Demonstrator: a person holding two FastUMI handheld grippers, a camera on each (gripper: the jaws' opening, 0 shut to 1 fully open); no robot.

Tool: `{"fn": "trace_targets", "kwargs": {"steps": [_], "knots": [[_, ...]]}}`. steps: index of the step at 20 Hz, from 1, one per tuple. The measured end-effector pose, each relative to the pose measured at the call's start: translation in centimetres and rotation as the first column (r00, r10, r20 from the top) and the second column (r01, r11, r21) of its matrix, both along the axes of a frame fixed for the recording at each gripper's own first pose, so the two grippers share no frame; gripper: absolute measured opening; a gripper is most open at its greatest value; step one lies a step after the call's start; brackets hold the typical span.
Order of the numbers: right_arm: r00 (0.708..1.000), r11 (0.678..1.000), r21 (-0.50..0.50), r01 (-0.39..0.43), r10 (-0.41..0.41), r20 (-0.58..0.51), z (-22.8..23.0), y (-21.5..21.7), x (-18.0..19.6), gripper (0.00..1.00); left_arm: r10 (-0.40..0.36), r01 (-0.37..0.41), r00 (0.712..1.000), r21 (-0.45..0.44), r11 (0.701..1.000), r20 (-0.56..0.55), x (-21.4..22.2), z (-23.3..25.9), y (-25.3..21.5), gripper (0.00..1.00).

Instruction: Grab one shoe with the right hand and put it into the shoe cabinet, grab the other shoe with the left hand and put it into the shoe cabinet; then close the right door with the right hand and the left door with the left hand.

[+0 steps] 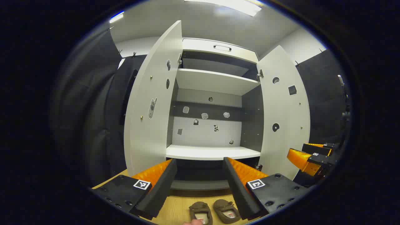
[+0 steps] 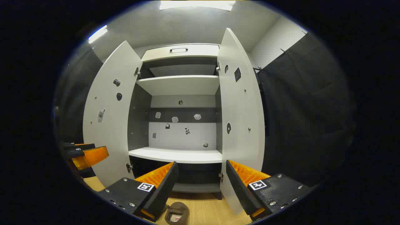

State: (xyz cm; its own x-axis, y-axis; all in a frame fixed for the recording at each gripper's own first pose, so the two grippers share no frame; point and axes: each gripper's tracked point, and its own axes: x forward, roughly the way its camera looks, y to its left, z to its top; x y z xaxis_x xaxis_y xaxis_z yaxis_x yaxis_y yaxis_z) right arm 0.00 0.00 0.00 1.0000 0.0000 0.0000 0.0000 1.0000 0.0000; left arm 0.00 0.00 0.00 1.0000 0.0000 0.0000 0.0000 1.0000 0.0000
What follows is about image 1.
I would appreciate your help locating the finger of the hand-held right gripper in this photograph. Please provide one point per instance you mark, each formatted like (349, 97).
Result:
(300, 159)
(317, 149)

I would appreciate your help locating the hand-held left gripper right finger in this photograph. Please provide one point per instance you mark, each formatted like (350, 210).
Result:
(237, 187)

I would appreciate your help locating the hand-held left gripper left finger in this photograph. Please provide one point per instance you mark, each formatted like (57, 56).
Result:
(162, 184)

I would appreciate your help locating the brown fuzzy shoe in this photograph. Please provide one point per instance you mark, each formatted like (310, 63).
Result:
(200, 207)
(225, 209)

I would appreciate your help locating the white cabinet door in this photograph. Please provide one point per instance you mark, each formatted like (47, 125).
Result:
(281, 103)
(156, 140)

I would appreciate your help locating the white shoe cabinet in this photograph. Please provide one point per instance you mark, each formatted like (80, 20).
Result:
(206, 134)

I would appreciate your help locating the white cabinet shelf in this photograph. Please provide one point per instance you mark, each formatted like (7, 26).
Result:
(212, 152)
(215, 81)

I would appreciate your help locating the white cabinet top panel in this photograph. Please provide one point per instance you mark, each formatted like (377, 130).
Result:
(200, 46)

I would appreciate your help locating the dark tripod stand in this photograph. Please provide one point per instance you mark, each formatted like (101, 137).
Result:
(343, 106)

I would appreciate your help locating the black backdrop cloth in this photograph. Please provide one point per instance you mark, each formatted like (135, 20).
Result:
(93, 109)
(322, 93)

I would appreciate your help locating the long ceiling light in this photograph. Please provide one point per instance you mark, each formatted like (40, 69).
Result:
(231, 5)

